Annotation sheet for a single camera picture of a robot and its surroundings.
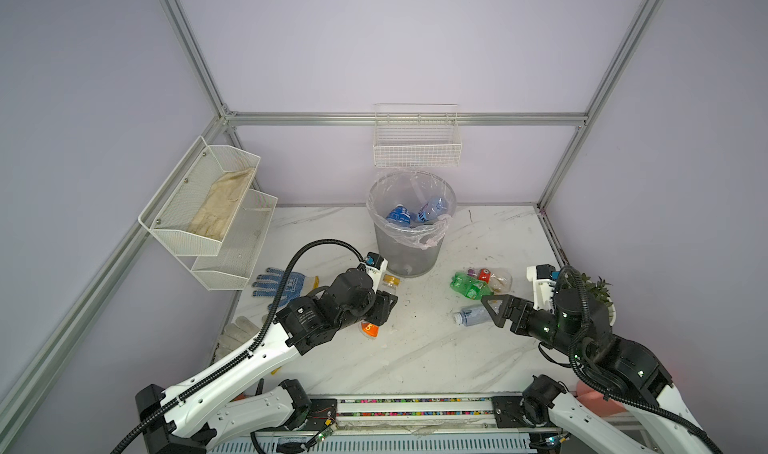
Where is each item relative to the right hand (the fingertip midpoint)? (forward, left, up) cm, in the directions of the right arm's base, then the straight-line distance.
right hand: (491, 301), depth 64 cm
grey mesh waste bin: (+25, +19, -20) cm, 37 cm away
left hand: (+3, +23, -5) cm, 24 cm away
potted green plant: (+9, -32, -10) cm, 35 cm away
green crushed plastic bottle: (+17, -3, -24) cm, 30 cm away
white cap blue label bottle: (+35, +20, -9) cm, 41 cm away
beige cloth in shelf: (+24, +69, +5) cm, 73 cm away
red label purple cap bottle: (+21, -13, -27) cm, 37 cm away
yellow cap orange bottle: (+6, +23, -2) cm, 23 cm away
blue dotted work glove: (+19, +63, -26) cm, 71 cm away
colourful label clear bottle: (+32, +10, -4) cm, 34 cm away
